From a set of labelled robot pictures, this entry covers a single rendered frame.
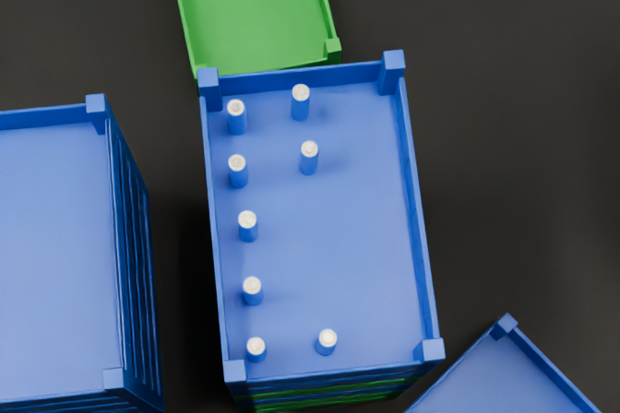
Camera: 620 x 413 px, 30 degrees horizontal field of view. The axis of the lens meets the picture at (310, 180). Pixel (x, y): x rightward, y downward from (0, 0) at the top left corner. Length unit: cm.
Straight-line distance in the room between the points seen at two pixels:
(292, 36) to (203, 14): 13
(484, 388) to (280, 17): 58
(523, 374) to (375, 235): 47
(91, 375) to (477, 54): 74
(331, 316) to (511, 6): 70
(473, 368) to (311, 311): 46
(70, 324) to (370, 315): 32
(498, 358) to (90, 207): 60
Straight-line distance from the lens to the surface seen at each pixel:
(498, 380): 155
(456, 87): 164
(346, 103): 118
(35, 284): 125
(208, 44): 164
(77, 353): 123
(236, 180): 113
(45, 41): 168
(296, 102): 112
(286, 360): 113
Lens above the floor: 152
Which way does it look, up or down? 75 degrees down
